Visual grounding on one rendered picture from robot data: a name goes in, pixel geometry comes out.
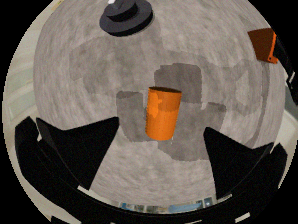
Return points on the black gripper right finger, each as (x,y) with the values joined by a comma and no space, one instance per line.
(231,161)

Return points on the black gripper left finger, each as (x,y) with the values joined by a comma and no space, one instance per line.
(81,149)

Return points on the black round pedestal with silver shaft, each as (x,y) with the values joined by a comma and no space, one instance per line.
(126,17)

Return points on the orange knob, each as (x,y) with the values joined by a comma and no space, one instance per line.
(163,107)

